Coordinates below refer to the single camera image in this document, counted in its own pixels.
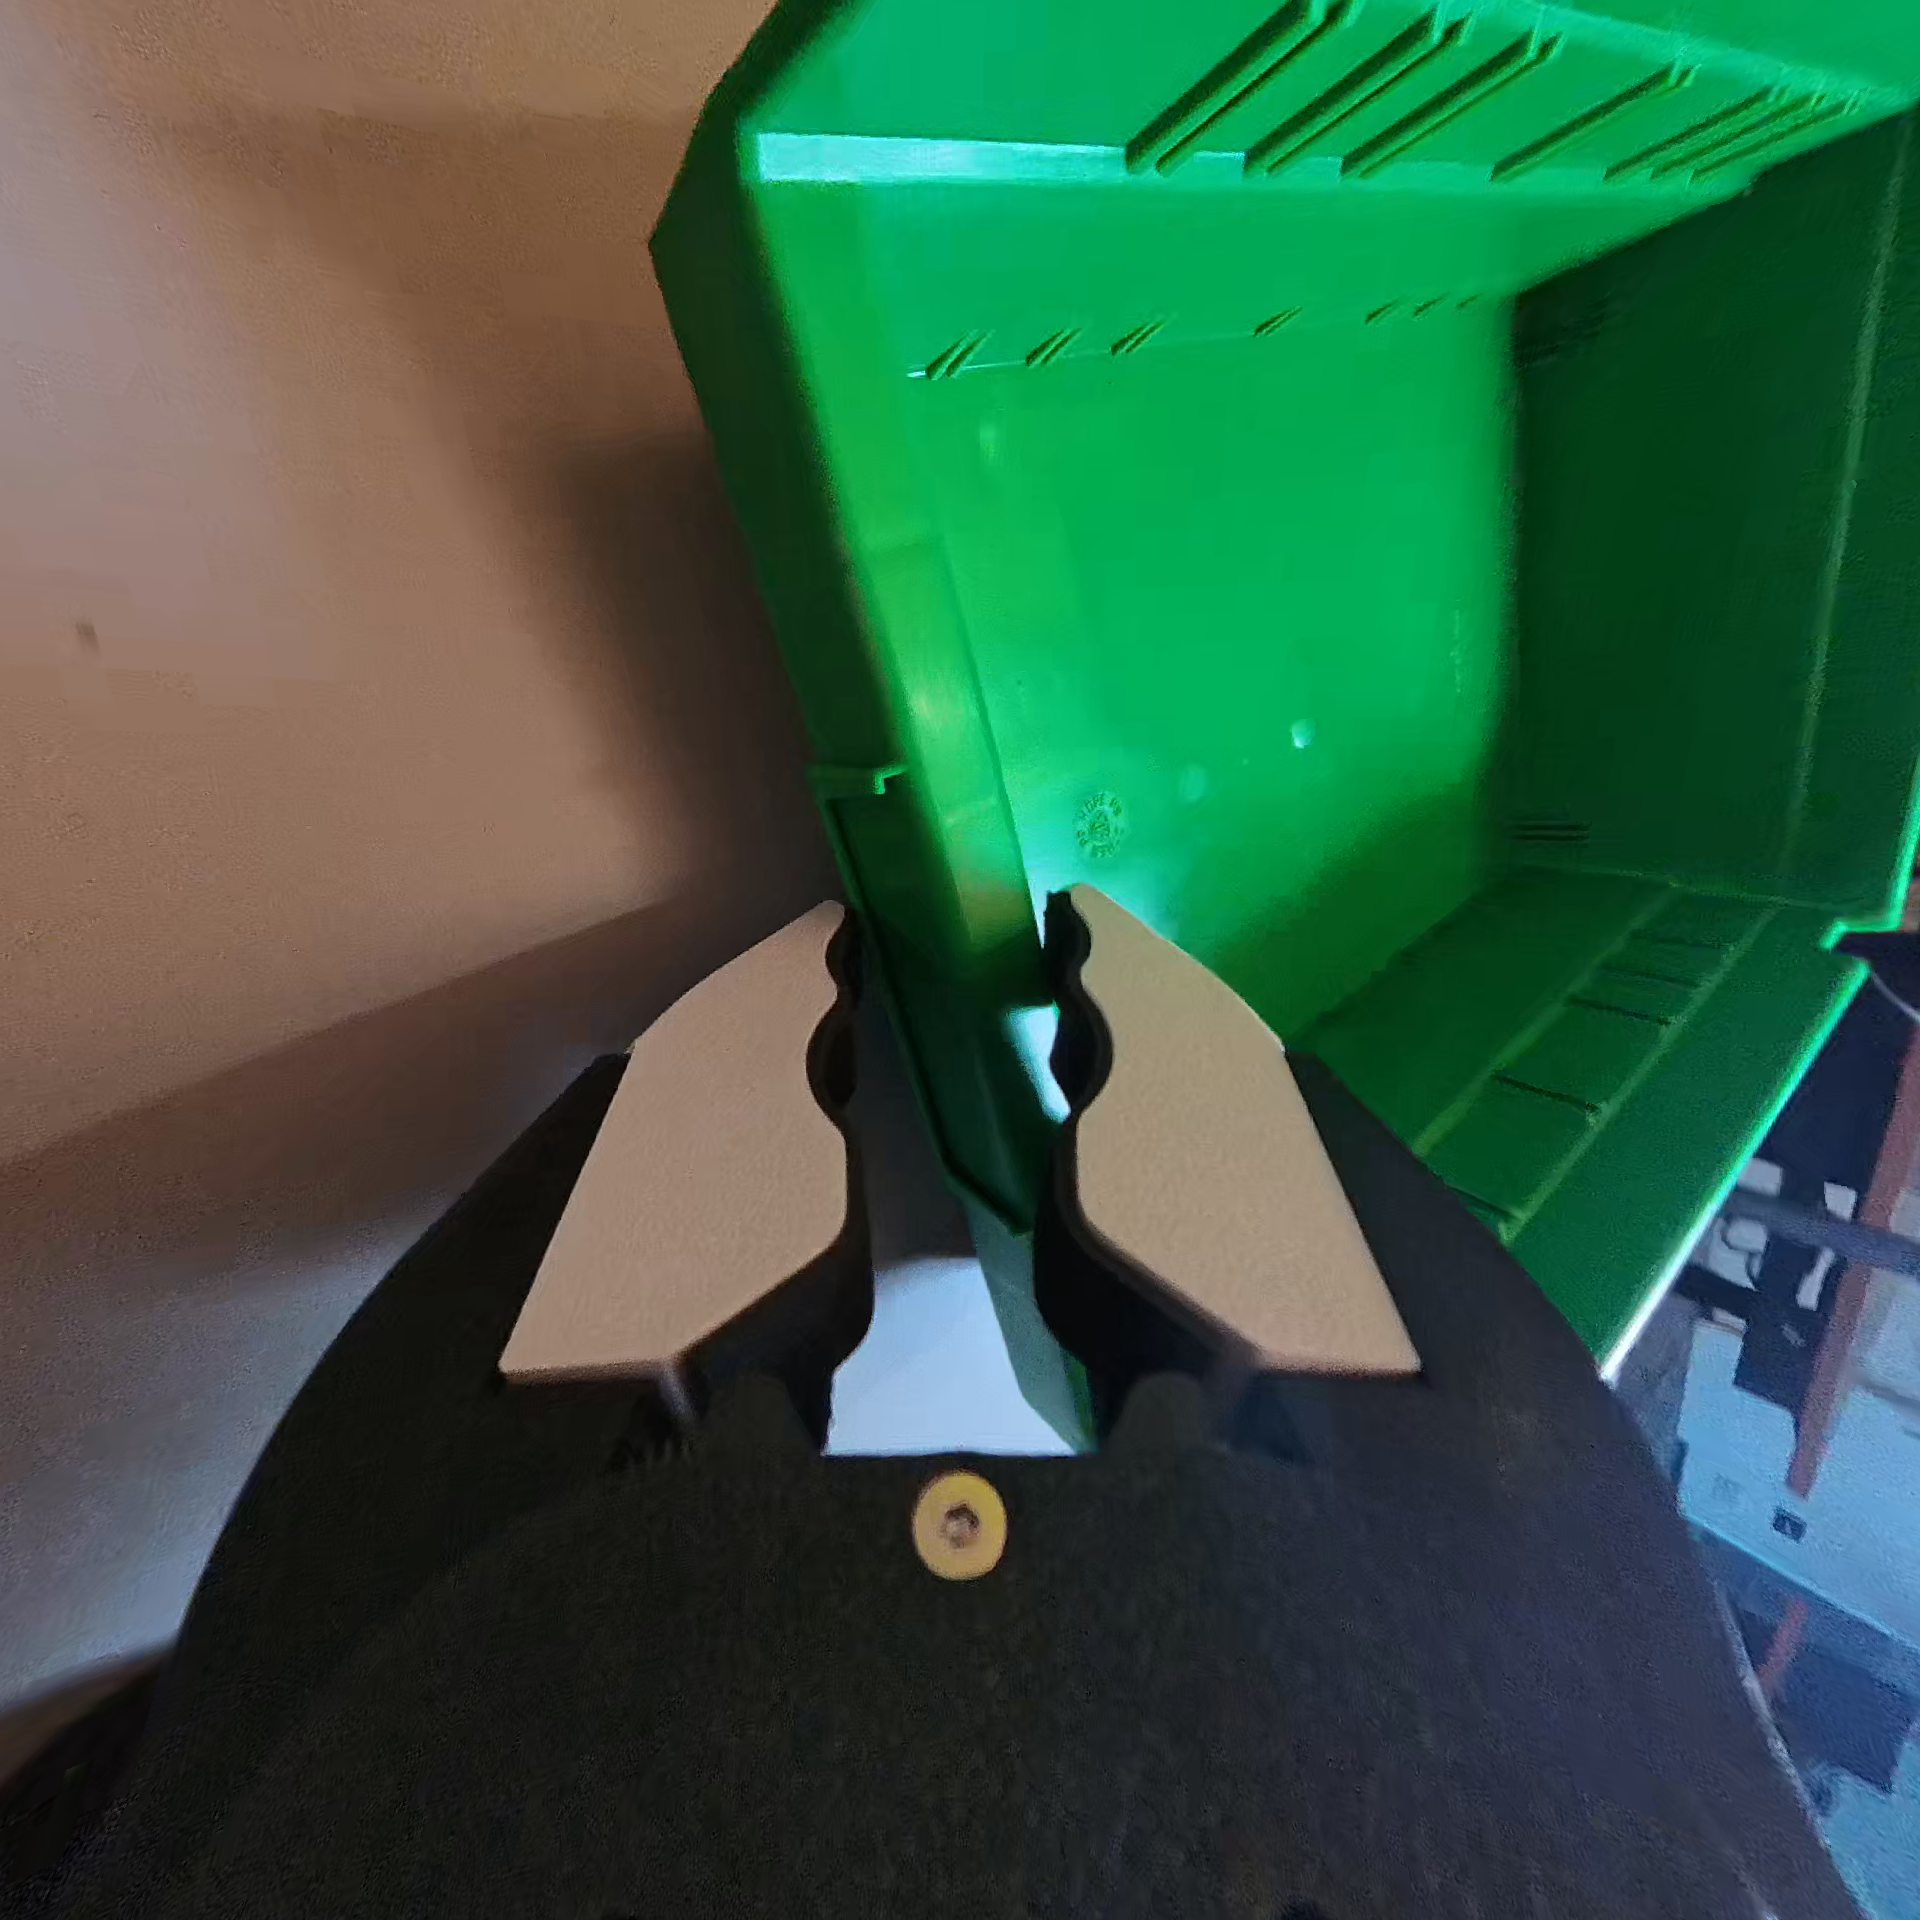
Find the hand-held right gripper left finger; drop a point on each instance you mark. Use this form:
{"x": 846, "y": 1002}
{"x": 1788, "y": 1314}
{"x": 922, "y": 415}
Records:
{"x": 692, "y": 1184}

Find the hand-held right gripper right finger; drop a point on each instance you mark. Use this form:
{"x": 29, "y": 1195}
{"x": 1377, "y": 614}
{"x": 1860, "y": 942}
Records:
{"x": 1201, "y": 1184}

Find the green plastic bin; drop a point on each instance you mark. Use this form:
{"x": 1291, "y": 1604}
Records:
{"x": 1277, "y": 599}

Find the brown metal desk frame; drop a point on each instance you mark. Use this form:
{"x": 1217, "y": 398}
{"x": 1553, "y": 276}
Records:
{"x": 1852, "y": 1275}

